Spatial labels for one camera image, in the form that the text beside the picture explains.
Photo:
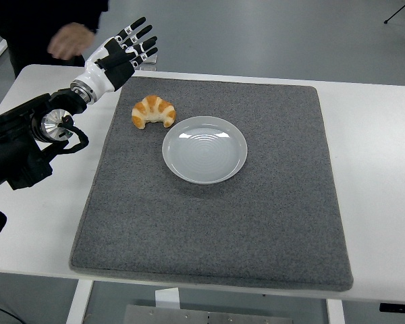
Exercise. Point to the person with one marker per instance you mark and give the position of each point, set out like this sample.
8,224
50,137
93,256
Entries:
27,20

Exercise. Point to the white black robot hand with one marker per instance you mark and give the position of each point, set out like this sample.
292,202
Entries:
98,72

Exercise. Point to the black tripod leg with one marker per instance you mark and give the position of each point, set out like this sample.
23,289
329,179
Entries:
386,21

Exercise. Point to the white table leg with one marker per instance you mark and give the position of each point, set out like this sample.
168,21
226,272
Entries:
79,303
335,312

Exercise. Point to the white round plate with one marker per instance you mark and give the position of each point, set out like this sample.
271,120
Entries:
204,152

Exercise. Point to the small clear floor box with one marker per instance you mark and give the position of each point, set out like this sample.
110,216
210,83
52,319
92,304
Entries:
152,60

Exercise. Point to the black table control box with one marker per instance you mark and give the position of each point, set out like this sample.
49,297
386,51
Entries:
398,307

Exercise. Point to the grey felt mat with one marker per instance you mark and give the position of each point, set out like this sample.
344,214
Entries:
222,219

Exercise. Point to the grey metal plate with screws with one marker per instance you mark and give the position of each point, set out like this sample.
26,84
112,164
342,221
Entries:
189,315

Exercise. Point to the golden croissant bread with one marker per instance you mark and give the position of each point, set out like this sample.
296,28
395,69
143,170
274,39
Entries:
153,108

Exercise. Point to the person's hand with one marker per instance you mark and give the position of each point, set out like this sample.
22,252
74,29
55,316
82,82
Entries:
71,40

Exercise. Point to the white paper label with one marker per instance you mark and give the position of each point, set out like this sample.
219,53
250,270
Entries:
167,298

